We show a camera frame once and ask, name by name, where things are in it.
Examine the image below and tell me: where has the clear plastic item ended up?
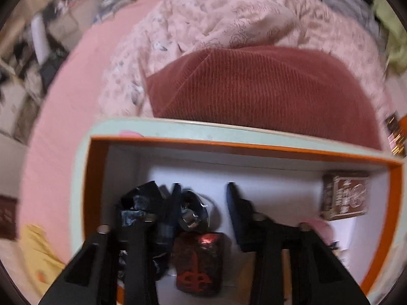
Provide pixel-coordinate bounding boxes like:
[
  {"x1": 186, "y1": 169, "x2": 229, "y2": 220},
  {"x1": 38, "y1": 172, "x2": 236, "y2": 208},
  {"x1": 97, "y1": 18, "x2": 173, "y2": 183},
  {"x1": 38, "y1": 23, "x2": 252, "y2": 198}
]
[{"x1": 179, "y1": 189, "x2": 210, "y2": 233}]

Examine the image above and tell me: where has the black satin lace cloth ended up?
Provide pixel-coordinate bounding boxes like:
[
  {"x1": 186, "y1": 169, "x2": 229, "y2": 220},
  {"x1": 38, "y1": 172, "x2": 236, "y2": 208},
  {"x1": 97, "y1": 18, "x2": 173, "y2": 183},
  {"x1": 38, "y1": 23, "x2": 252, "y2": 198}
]
[{"x1": 115, "y1": 181, "x2": 171, "y2": 281}]

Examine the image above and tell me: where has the dark red black box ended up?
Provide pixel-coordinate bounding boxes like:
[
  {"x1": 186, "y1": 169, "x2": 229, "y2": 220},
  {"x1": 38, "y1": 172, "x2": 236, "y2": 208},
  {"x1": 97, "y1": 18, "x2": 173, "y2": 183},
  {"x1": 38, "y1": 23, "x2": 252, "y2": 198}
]
[{"x1": 172, "y1": 233, "x2": 225, "y2": 297}]

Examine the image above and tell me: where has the pink round case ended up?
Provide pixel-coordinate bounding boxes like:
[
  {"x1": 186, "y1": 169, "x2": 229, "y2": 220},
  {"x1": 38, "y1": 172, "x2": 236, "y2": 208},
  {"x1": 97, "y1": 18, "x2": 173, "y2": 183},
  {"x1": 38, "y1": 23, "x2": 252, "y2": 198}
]
[{"x1": 302, "y1": 218, "x2": 335, "y2": 246}]

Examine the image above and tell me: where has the brown patterned card box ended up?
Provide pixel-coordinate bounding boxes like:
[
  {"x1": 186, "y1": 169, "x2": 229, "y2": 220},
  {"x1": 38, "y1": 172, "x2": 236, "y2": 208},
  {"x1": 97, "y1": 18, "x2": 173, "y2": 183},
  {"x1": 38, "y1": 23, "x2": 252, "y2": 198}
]
[{"x1": 320, "y1": 170, "x2": 370, "y2": 221}]

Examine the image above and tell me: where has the orange cardboard box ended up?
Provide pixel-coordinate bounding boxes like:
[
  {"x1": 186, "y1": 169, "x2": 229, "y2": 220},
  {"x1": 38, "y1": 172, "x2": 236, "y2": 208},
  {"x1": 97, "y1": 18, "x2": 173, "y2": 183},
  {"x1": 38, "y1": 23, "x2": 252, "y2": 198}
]
[{"x1": 83, "y1": 135, "x2": 405, "y2": 305}]

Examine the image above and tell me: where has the yellow cloth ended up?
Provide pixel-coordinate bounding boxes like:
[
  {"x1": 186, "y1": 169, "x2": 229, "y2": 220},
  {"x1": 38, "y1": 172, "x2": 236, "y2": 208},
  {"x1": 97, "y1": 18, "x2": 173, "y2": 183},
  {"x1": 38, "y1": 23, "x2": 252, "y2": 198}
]
[{"x1": 19, "y1": 224, "x2": 66, "y2": 297}]

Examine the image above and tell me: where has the mint green lap table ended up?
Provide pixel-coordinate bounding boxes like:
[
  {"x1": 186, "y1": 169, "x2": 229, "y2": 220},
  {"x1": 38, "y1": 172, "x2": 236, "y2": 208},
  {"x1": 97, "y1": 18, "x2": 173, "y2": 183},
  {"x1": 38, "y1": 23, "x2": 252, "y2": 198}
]
[{"x1": 69, "y1": 117, "x2": 407, "y2": 305}]

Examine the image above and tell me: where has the pink bed sheet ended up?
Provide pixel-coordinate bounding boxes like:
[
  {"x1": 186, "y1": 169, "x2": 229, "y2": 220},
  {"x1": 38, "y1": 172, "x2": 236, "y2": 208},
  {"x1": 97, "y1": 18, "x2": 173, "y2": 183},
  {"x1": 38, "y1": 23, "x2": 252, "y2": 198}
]
[{"x1": 18, "y1": 0, "x2": 161, "y2": 262}]

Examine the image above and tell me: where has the pink floral duvet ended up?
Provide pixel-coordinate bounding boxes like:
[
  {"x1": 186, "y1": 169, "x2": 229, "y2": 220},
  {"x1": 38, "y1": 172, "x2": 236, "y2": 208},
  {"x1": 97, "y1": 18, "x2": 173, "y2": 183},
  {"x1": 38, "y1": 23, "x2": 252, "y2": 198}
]
[{"x1": 98, "y1": 0, "x2": 390, "y2": 119}]

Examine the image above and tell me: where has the grey bundle on bed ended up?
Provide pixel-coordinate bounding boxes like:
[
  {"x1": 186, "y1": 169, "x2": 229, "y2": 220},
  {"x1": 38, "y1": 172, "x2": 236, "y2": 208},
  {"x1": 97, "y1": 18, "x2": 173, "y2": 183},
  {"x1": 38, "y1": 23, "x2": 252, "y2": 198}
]
[{"x1": 94, "y1": 0, "x2": 136, "y2": 23}]

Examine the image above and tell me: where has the light green garment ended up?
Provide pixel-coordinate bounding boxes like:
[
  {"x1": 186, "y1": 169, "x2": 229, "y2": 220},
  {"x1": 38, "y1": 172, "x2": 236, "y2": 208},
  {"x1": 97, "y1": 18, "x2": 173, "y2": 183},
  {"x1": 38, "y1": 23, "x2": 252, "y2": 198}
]
[{"x1": 372, "y1": 0, "x2": 406, "y2": 74}]

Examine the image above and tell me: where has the grey garment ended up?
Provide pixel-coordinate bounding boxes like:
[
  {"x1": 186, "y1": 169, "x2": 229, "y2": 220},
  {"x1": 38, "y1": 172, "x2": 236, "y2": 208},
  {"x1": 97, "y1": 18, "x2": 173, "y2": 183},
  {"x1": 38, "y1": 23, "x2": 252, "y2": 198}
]
[{"x1": 322, "y1": 0, "x2": 380, "y2": 40}]

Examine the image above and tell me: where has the dark red corduroy cushion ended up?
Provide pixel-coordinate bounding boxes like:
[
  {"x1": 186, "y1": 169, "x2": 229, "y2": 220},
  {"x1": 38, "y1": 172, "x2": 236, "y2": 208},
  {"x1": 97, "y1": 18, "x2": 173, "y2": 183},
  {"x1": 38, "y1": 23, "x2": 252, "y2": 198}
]
[{"x1": 146, "y1": 45, "x2": 382, "y2": 149}]

